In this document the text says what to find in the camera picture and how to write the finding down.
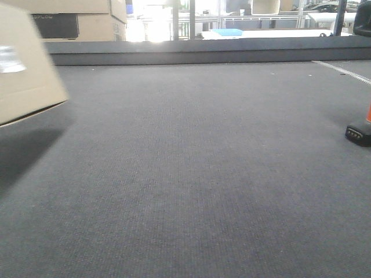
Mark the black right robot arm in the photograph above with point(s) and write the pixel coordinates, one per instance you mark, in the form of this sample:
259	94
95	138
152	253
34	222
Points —
362	19

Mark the brown cardboard package box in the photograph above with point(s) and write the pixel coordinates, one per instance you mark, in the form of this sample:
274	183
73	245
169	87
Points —
30	83

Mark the blue foam pad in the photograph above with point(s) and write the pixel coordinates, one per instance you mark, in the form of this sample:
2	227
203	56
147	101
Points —
227	31

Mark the dark conveyor side rail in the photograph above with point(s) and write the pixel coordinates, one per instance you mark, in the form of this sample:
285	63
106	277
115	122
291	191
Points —
246	50

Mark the white work table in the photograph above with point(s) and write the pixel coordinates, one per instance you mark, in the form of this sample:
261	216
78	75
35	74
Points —
271	33

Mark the large stacked cardboard box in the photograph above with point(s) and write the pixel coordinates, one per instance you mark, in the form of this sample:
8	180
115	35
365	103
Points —
82	21

